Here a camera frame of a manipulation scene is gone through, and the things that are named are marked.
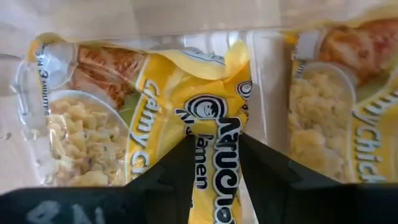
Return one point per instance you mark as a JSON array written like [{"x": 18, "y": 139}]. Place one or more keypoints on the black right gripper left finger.
[{"x": 174, "y": 174}]

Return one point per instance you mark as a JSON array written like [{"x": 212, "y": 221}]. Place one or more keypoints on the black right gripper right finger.
[{"x": 264, "y": 174}]

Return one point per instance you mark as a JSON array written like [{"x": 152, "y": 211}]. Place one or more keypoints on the yellow Maruchan chicken ramen pack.
[
  {"x": 326, "y": 124},
  {"x": 214, "y": 149}
]

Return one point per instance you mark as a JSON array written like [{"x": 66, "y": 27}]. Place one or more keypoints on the clear plastic bin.
[{"x": 270, "y": 77}]

